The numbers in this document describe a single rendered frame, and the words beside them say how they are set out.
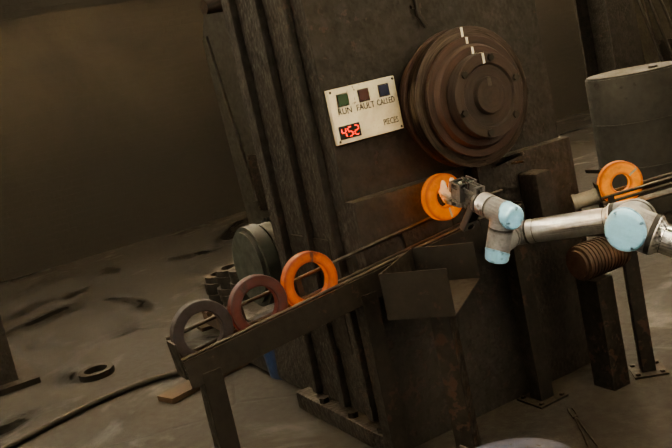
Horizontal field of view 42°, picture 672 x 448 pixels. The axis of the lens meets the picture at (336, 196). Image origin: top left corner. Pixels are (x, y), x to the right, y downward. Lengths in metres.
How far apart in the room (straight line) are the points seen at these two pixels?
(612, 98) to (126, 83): 4.91
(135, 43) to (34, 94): 1.09
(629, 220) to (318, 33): 1.12
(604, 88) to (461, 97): 2.87
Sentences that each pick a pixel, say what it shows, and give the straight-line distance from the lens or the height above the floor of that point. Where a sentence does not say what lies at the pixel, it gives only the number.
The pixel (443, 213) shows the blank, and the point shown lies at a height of 0.77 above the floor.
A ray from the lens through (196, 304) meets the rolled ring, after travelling 2.52.
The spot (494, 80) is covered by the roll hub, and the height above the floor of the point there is 1.16.
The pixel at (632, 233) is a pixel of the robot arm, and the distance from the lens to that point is 2.47.
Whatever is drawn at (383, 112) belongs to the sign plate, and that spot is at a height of 1.13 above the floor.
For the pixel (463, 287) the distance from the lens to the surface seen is 2.60.
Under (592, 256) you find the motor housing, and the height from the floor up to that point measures 0.50.
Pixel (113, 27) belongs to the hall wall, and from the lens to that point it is 8.80.
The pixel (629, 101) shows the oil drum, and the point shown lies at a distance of 5.57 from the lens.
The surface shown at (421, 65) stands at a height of 1.26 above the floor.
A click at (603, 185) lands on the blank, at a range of 3.17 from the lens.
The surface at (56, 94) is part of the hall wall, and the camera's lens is 8.60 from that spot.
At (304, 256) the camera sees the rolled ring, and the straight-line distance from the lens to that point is 2.64.
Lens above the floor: 1.33
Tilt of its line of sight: 9 degrees down
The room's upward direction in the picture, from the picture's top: 12 degrees counter-clockwise
